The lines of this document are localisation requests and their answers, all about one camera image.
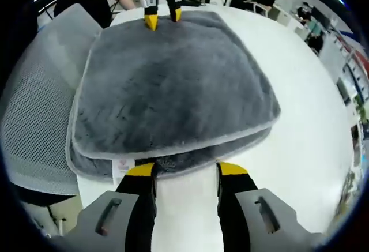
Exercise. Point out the grey towel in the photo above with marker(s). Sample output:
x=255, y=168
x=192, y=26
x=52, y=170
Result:
x=173, y=90

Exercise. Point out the person's torso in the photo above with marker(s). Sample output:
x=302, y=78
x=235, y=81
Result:
x=92, y=8

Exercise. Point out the grey mesh office chair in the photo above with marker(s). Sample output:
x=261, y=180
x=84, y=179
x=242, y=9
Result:
x=37, y=105

